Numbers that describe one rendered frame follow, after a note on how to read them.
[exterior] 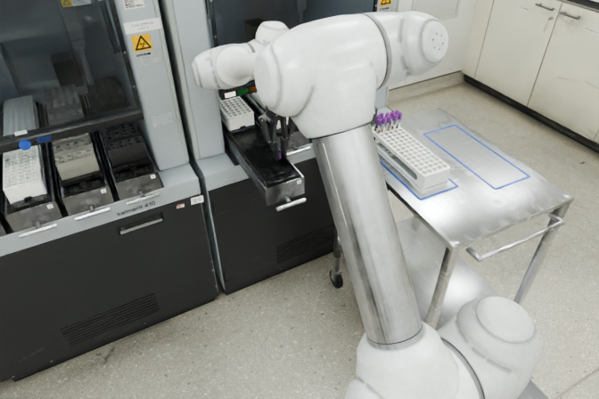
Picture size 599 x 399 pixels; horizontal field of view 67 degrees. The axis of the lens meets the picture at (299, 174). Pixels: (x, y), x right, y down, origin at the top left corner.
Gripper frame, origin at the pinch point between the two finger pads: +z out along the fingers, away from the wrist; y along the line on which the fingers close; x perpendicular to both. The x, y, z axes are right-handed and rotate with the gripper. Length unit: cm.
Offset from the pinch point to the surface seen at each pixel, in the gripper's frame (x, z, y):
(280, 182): 12.7, 3.0, 5.9
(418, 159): 30.7, -3.7, -32.1
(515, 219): 59, 2, -44
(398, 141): 19.2, -3.3, -33.6
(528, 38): -80, 32, -224
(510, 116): -70, 85, -216
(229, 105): -31.2, -2.4, 5.6
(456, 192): 43, 2, -37
